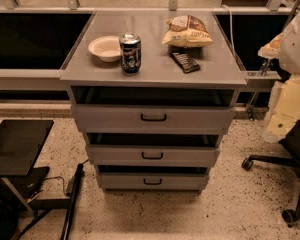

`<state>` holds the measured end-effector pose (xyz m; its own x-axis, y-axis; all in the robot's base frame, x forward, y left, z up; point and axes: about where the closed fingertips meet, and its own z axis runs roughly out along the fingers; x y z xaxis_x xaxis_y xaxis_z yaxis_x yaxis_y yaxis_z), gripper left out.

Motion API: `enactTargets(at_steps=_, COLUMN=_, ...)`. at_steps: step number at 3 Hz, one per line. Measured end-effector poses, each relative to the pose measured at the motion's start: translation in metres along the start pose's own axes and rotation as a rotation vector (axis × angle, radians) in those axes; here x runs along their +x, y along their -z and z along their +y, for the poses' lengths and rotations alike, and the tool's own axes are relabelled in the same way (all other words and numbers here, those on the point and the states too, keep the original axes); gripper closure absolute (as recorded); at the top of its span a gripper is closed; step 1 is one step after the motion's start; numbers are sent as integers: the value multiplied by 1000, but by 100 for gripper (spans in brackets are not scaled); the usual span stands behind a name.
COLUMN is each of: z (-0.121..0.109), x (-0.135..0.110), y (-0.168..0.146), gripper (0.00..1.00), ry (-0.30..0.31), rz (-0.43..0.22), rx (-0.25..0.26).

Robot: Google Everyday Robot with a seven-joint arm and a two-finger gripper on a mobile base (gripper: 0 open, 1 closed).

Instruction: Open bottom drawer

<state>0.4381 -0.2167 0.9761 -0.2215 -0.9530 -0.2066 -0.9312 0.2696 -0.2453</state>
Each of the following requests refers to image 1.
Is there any grey middle drawer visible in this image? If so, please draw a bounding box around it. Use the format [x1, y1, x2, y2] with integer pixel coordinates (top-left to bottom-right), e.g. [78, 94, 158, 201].
[86, 145, 220, 167]

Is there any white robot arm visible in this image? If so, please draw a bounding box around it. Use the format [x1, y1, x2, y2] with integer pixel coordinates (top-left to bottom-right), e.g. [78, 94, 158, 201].
[258, 11, 300, 143]

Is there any grey floor cable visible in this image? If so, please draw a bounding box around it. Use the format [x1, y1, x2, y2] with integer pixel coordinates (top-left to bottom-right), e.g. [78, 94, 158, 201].
[43, 158, 90, 197]

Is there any grey bottom drawer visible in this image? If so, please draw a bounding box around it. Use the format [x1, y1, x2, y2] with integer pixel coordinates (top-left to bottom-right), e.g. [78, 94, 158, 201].
[96, 173, 209, 191]

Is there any dark soda can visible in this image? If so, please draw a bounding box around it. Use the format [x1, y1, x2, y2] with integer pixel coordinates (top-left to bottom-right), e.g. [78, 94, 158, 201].
[119, 33, 141, 74]

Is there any yellow chip bag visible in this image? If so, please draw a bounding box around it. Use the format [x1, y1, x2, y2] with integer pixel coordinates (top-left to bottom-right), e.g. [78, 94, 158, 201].
[162, 15, 213, 48]

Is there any white cable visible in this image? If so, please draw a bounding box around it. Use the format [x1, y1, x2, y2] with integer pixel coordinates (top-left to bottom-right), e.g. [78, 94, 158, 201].
[221, 4, 238, 62]

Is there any grey drawer cabinet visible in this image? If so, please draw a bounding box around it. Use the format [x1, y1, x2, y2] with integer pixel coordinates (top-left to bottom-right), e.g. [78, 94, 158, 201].
[59, 10, 250, 194]

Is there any white paper bowl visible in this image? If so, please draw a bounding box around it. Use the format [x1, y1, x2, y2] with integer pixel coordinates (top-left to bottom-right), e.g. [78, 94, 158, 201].
[88, 36, 121, 62]

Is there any black pole on floor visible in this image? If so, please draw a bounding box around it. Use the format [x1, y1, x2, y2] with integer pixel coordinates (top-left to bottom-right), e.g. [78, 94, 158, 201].
[60, 163, 83, 240]

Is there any grey drawer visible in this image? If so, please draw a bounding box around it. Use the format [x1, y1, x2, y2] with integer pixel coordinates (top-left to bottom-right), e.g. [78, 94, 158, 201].
[72, 104, 234, 135]
[96, 173, 209, 191]
[86, 145, 220, 167]

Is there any black side table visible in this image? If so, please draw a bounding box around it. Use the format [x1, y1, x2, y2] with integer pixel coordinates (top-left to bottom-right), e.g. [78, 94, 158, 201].
[0, 119, 54, 217]

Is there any dark chocolate bar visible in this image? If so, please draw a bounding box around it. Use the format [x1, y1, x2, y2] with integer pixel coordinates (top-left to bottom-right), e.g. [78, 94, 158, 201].
[170, 53, 201, 74]

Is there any grey top drawer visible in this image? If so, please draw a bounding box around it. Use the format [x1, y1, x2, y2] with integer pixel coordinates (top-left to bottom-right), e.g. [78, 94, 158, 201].
[72, 104, 234, 135]

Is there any black office chair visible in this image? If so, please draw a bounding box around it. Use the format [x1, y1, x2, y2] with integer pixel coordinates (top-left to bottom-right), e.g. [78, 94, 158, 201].
[241, 119, 300, 227]

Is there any metal diagonal rod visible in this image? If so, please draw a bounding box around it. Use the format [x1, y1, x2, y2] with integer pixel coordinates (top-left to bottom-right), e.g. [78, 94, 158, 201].
[246, 0, 300, 120]

